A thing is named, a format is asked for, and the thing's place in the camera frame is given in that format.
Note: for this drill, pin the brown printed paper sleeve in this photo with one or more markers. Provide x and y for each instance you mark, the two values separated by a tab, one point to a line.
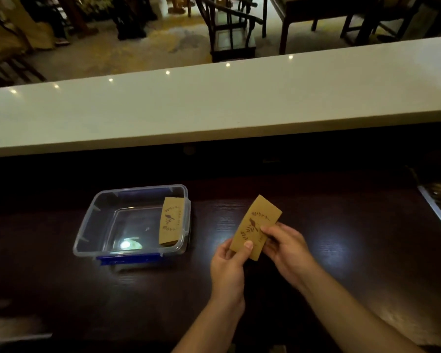
171	220
255	226

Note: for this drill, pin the person's right hand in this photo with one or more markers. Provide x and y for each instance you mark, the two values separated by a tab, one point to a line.
288	253

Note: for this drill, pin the person's right forearm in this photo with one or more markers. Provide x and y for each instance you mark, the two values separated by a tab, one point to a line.
352	316

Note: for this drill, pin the dark wooden table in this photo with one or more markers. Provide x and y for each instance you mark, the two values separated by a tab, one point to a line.
312	14

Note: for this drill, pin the dark wooden armchair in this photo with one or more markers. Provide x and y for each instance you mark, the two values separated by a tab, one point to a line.
229	31

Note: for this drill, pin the dark wooden bench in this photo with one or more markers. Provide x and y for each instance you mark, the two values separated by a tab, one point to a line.
7	58

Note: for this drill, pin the person's right thumb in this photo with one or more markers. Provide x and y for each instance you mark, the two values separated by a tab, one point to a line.
273	231

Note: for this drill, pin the dark wooden stand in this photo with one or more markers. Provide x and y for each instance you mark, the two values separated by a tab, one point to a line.
130	16

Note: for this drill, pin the person's left forearm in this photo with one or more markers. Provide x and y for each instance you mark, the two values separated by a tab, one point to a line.
209	325

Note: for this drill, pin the person's left thumb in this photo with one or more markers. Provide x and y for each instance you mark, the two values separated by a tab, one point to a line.
245	251

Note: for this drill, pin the clear plastic container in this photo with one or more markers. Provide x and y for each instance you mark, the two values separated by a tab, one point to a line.
132	224

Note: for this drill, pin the dark wooden chair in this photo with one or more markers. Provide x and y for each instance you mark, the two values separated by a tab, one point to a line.
380	18

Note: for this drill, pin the person's left hand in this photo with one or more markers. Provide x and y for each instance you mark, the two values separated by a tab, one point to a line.
226	275

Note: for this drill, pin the blue container lid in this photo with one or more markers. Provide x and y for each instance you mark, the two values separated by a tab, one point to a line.
128	259

